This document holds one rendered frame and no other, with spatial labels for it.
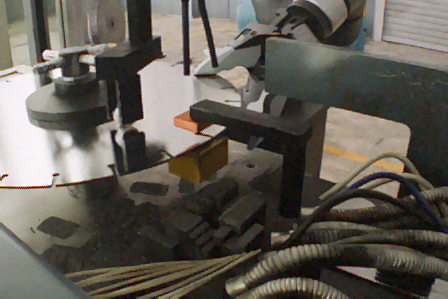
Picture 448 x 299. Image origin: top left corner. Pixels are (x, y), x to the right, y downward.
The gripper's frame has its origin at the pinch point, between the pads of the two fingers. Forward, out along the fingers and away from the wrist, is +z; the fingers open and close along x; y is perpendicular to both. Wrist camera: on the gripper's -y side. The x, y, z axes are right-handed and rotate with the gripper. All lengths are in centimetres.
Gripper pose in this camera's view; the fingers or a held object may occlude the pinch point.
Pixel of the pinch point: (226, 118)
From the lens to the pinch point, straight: 51.0
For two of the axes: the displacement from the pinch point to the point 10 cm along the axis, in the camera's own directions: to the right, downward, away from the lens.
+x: -4.6, -6.2, -6.4
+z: -6.8, 7.1, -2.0
